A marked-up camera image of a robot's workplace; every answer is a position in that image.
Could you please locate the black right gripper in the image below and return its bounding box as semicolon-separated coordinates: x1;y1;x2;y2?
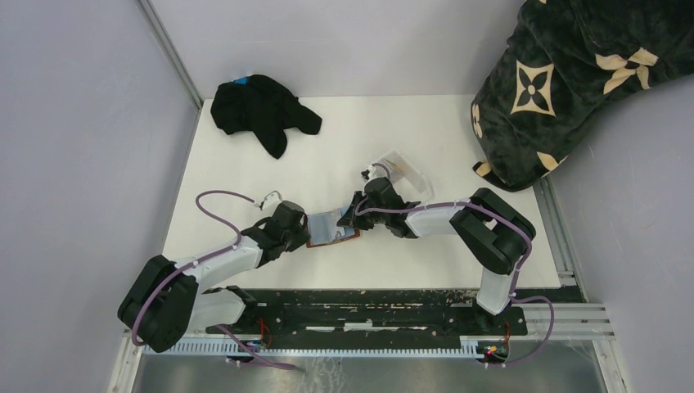
337;191;389;231

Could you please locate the brown leather card holder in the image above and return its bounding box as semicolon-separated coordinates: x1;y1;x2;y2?
306;207;360;248

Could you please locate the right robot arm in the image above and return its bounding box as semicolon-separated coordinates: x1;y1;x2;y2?
336;177;536;334

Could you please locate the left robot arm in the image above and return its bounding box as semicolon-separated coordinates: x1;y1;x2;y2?
117;201;309;353

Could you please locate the stack of white cards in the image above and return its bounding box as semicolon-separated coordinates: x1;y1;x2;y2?
382;158;404;178

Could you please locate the clear acrylic card box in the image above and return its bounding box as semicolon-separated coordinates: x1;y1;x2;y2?
370;149;435;202

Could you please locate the black cloth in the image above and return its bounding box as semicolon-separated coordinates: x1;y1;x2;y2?
210;75;322;160

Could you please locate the black patterned blanket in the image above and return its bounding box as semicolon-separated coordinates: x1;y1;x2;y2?
470;1;693;192

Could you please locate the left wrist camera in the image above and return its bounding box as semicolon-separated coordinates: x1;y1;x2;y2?
255;190;283;211

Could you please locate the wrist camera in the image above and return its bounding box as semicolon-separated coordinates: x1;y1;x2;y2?
360;165;388;183
255;190;283;211

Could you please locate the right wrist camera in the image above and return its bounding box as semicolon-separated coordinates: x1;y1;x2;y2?
360;165;388;183

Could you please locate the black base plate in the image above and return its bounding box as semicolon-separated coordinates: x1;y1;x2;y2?
225;288;580;350

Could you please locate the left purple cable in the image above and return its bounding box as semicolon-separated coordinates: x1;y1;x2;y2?
131;190;302;373

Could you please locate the purple cable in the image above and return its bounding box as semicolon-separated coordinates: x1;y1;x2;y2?
131;190;302;373
354;162;557;370

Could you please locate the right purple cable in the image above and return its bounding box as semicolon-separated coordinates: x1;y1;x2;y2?
354;162;557;370

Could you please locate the aluminium rail frame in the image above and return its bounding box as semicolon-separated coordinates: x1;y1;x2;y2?
117;178;626;392

